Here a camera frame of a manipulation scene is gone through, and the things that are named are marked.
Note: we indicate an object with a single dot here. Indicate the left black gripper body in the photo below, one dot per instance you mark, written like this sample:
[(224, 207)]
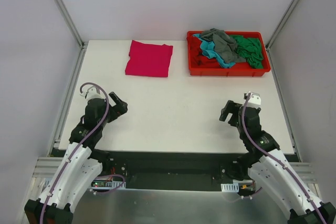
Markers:
[(115, 109)]

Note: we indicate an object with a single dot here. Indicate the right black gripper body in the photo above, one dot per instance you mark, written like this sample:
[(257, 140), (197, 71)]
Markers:
[(232, 114)]

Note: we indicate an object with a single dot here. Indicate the teal t shirt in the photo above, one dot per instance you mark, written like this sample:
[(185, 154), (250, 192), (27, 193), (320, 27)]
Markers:
[(208, 50)]

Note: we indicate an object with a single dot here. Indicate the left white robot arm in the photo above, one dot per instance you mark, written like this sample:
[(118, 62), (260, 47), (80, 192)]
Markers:
[(81, 165)]

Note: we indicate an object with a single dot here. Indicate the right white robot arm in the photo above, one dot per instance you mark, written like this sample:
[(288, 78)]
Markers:
[(266, 164)]

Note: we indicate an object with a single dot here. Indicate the red plastic bin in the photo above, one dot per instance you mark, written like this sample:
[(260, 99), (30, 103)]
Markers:
[(239, 69)]

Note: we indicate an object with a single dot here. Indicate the folded magenta t shirt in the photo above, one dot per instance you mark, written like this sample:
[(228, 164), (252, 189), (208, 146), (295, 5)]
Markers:
[(149, 60)]

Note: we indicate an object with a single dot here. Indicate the dark red t shirt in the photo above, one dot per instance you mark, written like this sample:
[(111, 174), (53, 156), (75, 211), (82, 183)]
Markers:
[(198, 60)]

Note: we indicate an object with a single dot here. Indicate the grey t shirt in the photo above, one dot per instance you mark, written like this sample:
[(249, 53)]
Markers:
[(224, 45)]

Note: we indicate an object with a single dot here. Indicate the green t shirt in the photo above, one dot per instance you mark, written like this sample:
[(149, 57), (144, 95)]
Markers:
[(250, 49)]

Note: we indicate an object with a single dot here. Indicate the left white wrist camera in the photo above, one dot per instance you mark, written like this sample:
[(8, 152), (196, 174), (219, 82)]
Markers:
[(91, 93)]

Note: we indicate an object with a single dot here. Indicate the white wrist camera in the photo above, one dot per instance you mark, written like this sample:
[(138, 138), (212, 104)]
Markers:
[(252, 100), (91, 93)]

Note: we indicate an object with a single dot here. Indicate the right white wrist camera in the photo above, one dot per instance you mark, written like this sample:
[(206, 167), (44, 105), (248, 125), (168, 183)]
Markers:
[(252, 100)]

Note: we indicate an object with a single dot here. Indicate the left aluminium frame post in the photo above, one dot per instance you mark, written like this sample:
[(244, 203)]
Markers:
[(70, 23)]

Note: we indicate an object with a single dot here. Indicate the aluminium frame post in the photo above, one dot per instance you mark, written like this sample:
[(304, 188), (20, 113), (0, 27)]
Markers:
[(70, 23), (287, 14)]

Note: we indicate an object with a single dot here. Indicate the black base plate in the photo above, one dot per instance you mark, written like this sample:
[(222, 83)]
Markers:
[(174, 171)]

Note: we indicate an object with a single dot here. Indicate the right white cable duct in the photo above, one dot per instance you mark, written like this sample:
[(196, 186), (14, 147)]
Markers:
[(230, 188)]

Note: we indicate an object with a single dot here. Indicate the white cable duct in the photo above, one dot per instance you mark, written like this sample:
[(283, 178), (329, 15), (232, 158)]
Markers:
[(230, 188), (105, 184)]

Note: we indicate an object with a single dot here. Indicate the left white cable duct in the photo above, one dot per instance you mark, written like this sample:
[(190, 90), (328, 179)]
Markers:
[(105, 184)]

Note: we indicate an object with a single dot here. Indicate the right aluminium frame post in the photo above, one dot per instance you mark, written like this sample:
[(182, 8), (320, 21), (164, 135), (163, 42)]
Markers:
[(287, 14)]

